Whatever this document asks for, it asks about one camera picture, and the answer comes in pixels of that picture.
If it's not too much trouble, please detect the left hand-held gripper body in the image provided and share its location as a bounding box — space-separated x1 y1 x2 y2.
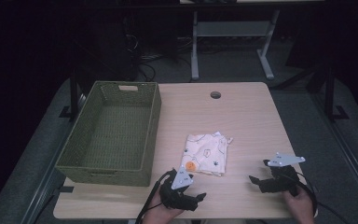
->
158 165 200 212

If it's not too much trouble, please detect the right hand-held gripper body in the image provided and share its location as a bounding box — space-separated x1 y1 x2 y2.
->
257 151 307 198

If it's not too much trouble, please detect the printed cream cloth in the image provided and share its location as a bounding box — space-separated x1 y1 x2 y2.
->
180 131 234 177

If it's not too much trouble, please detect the green woven basket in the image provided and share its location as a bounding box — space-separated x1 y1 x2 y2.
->
54 80 163 188

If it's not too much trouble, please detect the person's right hand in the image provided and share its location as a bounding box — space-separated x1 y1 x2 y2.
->
282 182 317 224

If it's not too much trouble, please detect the person's left hand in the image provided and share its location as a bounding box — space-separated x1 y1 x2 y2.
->
142 186 185 224

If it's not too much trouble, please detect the black metal stand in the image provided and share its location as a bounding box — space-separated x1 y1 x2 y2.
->
59 66 83 121
323 63 351 123

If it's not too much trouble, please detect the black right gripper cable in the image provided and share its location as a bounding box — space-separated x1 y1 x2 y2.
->
287 173 352 224

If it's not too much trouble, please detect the tangle of floor cables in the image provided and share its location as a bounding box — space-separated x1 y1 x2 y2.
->
122 17 194 82

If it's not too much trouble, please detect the white metal desk frame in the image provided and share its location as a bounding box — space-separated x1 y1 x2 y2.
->
190 8 282 81

